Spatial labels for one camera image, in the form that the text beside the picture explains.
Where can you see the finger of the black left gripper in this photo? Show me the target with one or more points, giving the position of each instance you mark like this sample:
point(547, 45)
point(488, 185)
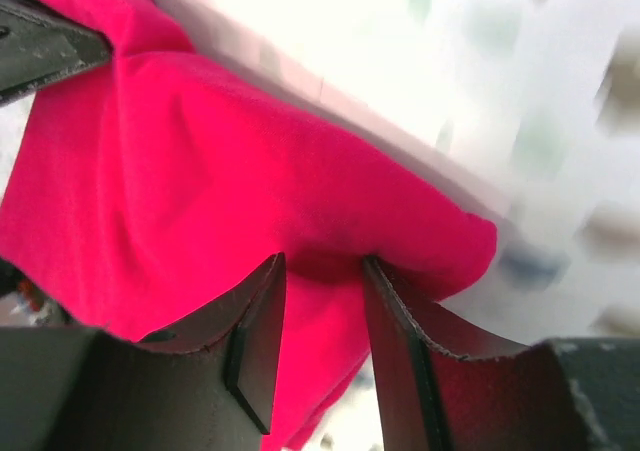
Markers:
point(40, 47)

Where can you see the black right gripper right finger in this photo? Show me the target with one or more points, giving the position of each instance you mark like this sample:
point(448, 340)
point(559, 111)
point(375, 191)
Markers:
point(443, 383)

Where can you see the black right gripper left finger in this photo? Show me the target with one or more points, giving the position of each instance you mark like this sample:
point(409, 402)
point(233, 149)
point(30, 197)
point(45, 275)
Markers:
point(206, 382)

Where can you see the crimson red t shirt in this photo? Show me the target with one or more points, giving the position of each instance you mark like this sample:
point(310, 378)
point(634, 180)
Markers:
point(146, 188)

